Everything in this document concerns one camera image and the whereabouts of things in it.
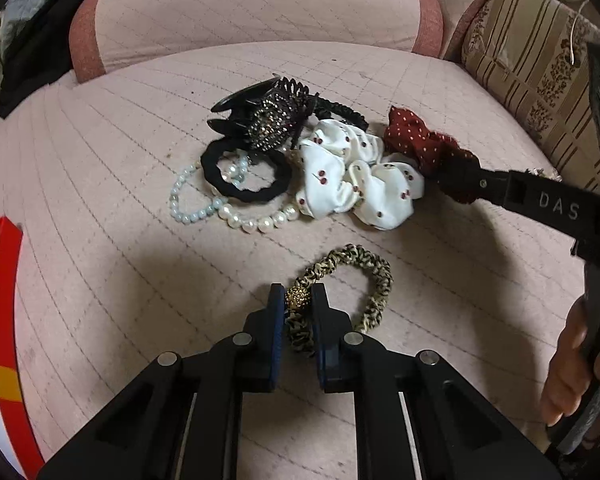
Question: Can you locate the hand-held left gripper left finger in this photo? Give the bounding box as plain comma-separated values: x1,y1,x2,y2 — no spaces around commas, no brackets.
37,282,287,480

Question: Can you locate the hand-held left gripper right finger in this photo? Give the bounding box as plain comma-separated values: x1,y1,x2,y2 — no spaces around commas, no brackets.
311,282,563,480

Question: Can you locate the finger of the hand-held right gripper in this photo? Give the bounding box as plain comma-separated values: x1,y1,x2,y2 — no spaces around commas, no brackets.
430,156,513,207

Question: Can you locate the leopard print scrunchie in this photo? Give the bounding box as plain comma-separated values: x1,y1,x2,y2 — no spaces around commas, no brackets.
284,243,394,358

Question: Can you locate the red dotted scrunchie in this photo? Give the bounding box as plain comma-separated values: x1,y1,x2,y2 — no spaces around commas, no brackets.
382,106,481,204

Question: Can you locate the white pearl bracelet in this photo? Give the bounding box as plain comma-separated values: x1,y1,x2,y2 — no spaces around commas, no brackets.
207,150,303,234

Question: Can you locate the pale blue bead bracelet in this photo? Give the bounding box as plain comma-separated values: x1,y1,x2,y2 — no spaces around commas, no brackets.
168,155,251,224

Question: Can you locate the white cherry print scrunchie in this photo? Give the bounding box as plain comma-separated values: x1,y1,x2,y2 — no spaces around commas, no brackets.
294,119,425,231

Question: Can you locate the black beaded bracelet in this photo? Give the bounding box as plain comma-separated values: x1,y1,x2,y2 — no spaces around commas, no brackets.
310,92,370,131

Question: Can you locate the black hair tie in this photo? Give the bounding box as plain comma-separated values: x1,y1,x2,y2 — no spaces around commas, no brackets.
200,138,292,206

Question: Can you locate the black rhinestone hair claw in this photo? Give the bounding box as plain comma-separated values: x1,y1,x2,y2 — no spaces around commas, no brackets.
207,76,321,153

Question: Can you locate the red cardboard box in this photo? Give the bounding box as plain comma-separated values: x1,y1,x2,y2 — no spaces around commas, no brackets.
0,216,47,478

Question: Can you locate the person's right hand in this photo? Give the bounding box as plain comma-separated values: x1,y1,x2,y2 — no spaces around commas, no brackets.
540,299,600,428

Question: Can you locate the striped floral sofa cushion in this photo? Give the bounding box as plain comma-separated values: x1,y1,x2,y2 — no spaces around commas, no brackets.
442,0,600,193

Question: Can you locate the black cloth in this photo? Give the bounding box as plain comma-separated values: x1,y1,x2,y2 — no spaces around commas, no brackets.
0,0,131,121

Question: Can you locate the white string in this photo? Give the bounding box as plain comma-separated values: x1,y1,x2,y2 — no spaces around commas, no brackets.
568,0,590,65

